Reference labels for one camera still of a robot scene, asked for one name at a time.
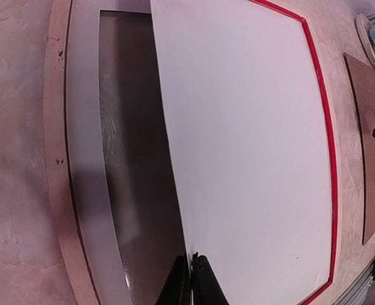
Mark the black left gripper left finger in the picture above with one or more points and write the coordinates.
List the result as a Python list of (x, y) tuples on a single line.
[(177, 287)]

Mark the white mat board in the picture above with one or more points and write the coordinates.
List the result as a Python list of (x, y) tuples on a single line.
[(85, 149)]

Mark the brown frame backing board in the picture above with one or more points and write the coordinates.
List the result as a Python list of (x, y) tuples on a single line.
[(362, 78)]

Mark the cat and books photo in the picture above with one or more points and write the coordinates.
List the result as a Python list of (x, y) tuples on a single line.
[(251, 143)]

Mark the red wooden picture frame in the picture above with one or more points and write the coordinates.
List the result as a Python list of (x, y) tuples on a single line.
[(57, 162)]

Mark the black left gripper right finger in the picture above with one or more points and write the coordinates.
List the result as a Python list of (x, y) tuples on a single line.
[(205, 287)]

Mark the round swirl pattern plate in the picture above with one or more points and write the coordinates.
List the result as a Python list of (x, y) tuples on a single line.
[(363, 25)]

